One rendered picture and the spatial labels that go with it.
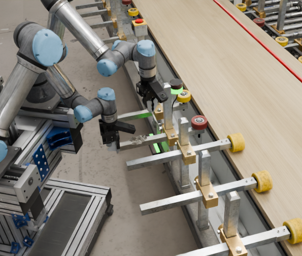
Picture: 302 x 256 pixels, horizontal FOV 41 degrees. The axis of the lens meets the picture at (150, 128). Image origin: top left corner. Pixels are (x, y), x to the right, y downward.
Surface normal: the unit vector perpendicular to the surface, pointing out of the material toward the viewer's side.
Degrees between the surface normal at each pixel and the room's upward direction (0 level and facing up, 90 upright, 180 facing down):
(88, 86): 0
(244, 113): 0
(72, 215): 0
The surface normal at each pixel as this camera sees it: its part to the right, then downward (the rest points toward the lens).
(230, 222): 0.25, 0.58
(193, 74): -0.07, -0.78
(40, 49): 0.72, 0.32
